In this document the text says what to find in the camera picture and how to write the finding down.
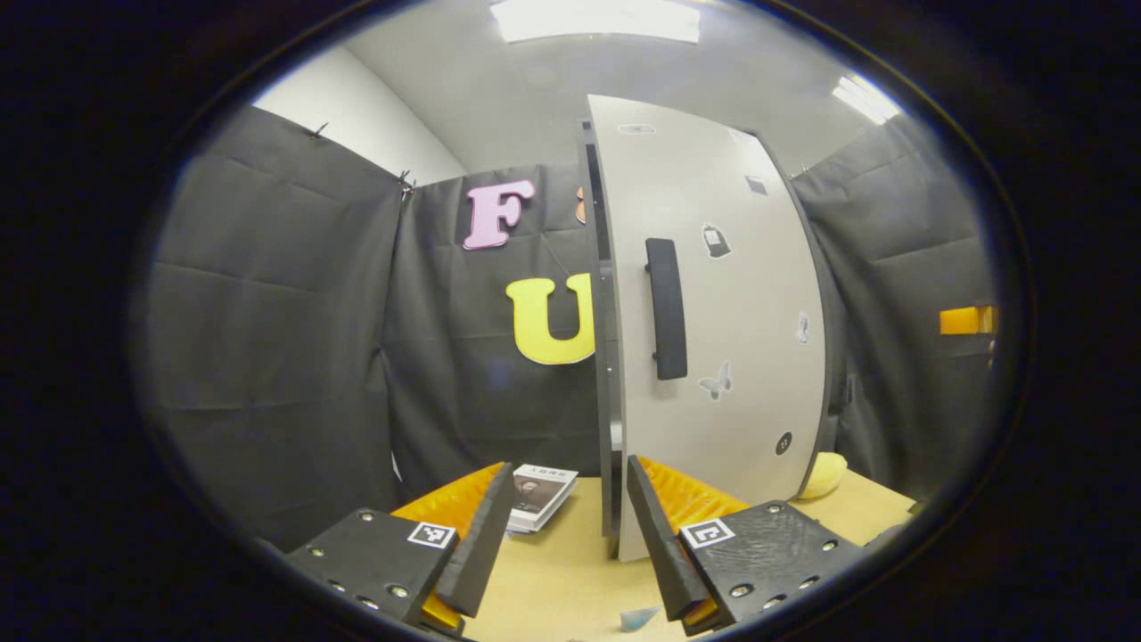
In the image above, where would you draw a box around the dark grey cabinet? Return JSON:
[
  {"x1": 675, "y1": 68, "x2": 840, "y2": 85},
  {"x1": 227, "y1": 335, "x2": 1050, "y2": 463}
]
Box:
[{"x1": 575, "y1": 119, "x2": 843, "y2": 540}]

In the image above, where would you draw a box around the small ceiling light panel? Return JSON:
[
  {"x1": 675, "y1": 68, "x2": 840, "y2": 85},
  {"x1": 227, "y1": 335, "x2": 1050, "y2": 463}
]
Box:
[{"x1": 831, "y1": 74, "x2": 903, "y2": 126}]

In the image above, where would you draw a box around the black backdrop cloth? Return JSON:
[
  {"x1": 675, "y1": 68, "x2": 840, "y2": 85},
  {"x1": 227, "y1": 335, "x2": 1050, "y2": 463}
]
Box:
[{"x1": 134, "y1": 103, "x2": 999, "y2": 554}]

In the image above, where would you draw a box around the white book with dark photo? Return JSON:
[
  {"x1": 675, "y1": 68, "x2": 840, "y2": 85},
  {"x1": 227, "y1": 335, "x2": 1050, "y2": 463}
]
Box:
[{"x1": 506, "y1": 463, "x2": 579, "y2": 534}]

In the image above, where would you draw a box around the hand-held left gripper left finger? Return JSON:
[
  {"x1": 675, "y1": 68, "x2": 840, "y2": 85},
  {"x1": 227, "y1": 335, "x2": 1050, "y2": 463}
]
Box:
[{"x1": 285, "y1": 461, "x2": 518, "y2": 636}]

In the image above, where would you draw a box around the yellow lumpy object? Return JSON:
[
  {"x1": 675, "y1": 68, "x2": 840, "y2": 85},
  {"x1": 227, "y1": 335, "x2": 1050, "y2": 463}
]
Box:
[{"x1": 796, "y1": 451, "x2": 850, "y2": 500}]

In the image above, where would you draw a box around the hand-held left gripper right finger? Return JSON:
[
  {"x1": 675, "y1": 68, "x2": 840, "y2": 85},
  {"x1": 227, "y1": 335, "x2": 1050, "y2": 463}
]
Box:
[{"x1": 627, "y1": 453, "x2": 864, "y2": 636}]

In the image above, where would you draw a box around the grey cabinet door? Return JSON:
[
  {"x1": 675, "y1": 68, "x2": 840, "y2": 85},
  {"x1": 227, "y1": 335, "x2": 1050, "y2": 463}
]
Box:
[{"x1": 586, "y1": 94, "x2": 830, "y2": 563}]

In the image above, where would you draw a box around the large ceiling light panel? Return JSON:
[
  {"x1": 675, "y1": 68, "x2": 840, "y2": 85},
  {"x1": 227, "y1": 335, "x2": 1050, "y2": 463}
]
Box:
[{"x1": 488, "y1": 0, "x2": 702, "y2": 45}]

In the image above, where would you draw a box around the black door handle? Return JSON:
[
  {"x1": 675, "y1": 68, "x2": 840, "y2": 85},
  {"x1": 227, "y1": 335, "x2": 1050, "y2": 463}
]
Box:
[{"x1": 644, "y1": 237, "x2": 689, "y2": 382}]

